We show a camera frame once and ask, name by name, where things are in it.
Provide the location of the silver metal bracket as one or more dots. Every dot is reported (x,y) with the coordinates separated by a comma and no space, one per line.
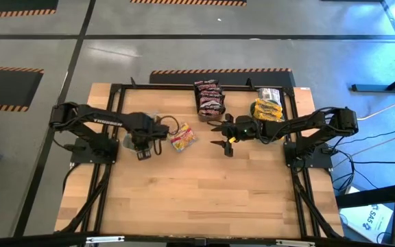
(105,239)
(295,243)

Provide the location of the grey plastic bin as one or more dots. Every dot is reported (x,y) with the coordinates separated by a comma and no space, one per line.
(128,142)

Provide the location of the black floor beam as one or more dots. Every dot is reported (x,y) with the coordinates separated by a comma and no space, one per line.
(372,197)

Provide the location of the hazard-striped black floor mat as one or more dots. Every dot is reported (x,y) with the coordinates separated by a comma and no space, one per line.
(183,2)
(12,5)
(183,79)
(5,89)

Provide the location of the white blue noodle pack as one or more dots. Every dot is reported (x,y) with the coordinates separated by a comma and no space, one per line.
(269,93)

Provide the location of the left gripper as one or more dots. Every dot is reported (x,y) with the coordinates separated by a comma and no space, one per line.
(146,128)

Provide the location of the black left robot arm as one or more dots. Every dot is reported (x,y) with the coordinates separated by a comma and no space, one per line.
(91,118)

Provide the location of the black aluminium table frame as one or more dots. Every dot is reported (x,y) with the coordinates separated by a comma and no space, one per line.
(170,87)

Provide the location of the teal plastic bin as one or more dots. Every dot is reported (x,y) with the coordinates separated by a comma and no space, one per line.
(252,110)

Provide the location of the dark brown plastic bin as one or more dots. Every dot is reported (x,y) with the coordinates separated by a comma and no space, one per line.
(211,118)

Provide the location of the red yellow Maruchan noodle pack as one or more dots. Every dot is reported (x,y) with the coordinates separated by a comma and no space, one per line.
(182,137)

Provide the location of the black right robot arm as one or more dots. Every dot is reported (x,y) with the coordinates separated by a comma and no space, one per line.
(303,121)

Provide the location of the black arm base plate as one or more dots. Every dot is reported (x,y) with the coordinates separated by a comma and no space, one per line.
(321,159)
(81,156)

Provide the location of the black desk leg frame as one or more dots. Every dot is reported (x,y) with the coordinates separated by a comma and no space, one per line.
(382,88)

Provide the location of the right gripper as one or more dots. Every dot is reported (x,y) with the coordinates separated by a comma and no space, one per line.
(247,128)

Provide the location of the black Fire noodle pack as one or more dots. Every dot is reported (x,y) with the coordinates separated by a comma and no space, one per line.
(206,82)
(211,95)
(212,103)
(212,111)
(211,88)

